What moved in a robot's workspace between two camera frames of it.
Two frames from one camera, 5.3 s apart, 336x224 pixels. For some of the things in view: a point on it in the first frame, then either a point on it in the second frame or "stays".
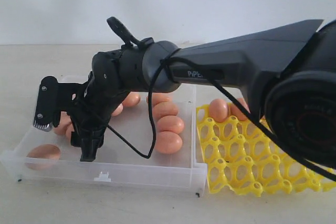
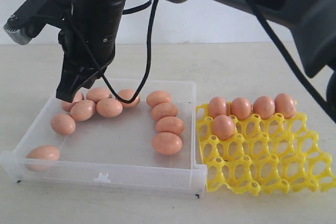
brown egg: x=236 y=111 stays
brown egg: x=168 y=142 stays
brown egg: x=69 y=129 → x=224 y=127
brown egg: x=218 y=109 stays
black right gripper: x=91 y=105 → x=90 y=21
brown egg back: x=132 y=99 stays
